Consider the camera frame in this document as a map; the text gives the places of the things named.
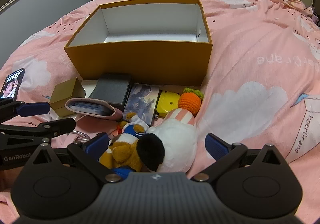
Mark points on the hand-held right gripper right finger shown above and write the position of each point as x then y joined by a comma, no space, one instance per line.
215,146

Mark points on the smartphone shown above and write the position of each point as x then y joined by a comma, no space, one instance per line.
12,83

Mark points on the black box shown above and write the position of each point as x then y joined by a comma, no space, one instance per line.
112,88

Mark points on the illustrated woman card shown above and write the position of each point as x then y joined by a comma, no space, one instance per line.
142,103

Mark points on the yellow round gadget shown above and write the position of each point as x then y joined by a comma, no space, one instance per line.
167,101

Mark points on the brown plush toy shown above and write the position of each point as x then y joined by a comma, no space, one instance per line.
122,151

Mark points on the white plush toy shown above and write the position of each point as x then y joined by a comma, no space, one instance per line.
177,143

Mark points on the crocheted orange carrot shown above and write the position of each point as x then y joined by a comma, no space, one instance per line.
188,102

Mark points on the small gold box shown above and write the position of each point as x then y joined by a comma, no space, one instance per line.
62,96

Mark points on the orange cardboard box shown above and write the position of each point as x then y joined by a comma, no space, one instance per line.
140,63

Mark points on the white glasses case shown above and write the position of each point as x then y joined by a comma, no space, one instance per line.
88,87

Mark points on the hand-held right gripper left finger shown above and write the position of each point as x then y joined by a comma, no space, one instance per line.
96,145

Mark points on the pink pouch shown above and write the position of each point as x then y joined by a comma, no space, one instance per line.
115,113

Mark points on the metal carabiner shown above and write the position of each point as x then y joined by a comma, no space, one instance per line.
82,135

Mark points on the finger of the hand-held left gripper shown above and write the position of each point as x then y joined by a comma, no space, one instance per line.
57,126
32,108

